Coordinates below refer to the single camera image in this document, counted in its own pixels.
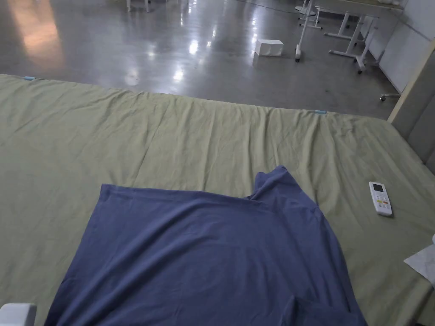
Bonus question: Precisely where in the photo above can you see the dark blue shirt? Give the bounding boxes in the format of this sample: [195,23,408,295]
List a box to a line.
[44,165,369,326]

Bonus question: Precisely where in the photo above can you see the white round-base stool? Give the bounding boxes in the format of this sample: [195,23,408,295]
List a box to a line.
[295,0,323,29]

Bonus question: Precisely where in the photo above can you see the bed with pale green sheet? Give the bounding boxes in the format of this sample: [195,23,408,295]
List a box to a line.
[0,73,435,326]

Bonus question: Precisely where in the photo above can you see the white remote control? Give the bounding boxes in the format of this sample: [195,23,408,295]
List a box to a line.
[368,181,394,217]

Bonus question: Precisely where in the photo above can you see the white paper sheet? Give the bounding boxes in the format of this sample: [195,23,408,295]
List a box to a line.
[403,247,435,285]

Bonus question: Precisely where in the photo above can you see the white carton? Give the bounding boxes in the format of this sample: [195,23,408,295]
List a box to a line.
[253,39,285,58]

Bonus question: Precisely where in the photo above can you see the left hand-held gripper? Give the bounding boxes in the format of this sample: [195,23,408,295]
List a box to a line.
[0,302,37,326]

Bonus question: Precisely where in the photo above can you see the white table with wheels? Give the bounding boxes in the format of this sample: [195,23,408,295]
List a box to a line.
[294,0,405,74]

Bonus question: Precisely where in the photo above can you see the padded grey headboard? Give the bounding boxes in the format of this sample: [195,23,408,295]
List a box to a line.
[387,43,435,177]

